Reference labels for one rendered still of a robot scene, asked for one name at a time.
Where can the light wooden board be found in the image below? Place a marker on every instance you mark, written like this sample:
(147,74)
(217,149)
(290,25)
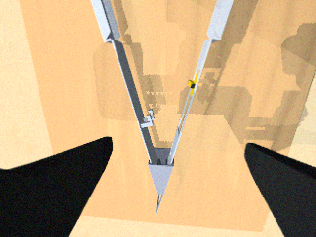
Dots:
(252,89)

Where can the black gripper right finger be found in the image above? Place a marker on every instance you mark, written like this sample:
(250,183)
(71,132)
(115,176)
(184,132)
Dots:
(288,187)

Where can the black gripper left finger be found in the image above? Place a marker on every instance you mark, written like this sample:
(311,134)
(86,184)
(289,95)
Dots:
(46,197)

